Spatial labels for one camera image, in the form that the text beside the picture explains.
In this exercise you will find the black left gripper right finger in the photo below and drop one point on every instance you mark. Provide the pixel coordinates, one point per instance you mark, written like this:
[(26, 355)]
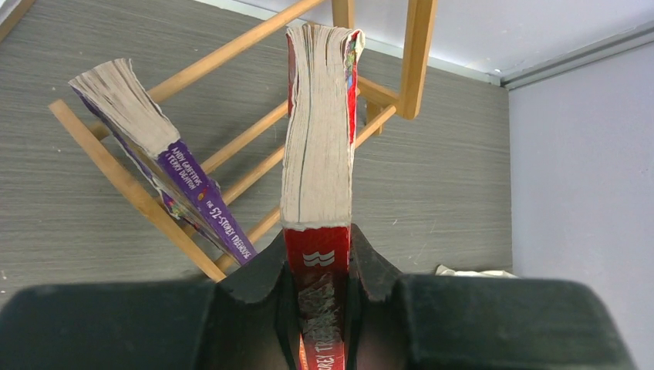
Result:
[(424, 321)]

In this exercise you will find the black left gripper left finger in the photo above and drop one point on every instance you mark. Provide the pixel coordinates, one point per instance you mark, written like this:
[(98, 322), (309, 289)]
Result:
[(246, 321)]

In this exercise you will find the red Treehouse book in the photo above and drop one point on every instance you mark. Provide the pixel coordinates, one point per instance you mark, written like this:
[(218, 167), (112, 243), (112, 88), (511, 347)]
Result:
[(316, 182)]

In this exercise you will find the purple 52-Storey Treehouse book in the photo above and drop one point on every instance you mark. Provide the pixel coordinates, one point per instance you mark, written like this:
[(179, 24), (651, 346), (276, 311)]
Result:
[(114, 94)]

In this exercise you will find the cream cloth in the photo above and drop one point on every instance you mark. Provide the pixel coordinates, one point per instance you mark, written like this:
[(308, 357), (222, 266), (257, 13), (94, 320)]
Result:
[(443, 270)]

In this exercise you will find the wooden book rack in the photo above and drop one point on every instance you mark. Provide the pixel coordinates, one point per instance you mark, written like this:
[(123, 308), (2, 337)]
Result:
[(383, 104)]

